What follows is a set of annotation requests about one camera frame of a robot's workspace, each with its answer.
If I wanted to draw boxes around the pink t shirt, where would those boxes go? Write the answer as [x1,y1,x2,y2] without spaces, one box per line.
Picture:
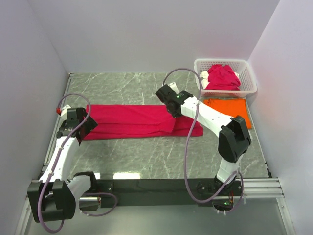
[84,104,193,141]

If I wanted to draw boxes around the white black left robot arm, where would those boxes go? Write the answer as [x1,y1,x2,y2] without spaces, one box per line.
[27,105,98,223]

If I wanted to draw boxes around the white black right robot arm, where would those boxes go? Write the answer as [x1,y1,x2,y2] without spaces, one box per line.
[156,85,251,195]

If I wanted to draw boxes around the white cloth in basket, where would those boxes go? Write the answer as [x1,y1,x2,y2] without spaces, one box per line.
[200,71,210,90]

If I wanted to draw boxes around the crumpled pink shirt in basket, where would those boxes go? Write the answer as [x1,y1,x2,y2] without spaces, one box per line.
[205,64,241,91]

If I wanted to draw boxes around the folded orange t shirt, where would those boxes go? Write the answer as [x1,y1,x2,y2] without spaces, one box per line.
[203,98,252,129]

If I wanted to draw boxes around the white plastic laundry basket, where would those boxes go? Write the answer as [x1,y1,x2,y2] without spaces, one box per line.
[194,58,257,98]

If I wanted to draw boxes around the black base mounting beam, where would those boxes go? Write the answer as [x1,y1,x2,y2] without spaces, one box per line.
[68,178,245,212]

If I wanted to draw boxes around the aluminium front frame rail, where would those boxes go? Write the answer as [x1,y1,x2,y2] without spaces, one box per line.
[212,178,286,199]

